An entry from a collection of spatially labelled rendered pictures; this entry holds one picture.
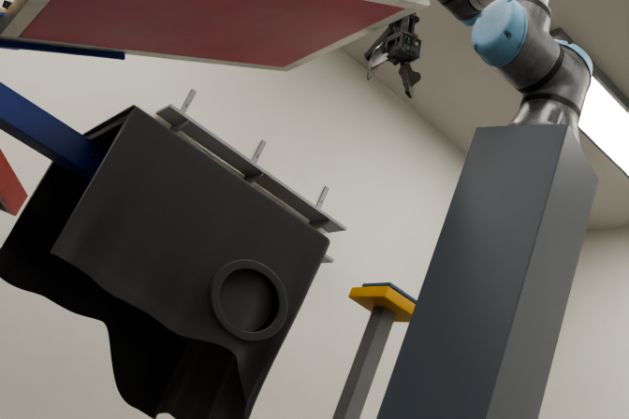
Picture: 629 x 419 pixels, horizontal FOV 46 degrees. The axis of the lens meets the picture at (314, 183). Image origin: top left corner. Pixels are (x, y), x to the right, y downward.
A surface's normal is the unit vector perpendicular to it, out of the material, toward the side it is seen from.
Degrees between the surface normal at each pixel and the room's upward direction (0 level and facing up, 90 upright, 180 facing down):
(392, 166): 90
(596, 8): 180
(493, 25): 97
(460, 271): 90
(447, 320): 90
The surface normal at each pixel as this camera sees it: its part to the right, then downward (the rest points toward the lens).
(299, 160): 0.58, -0.14
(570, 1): -0.37, 0.84
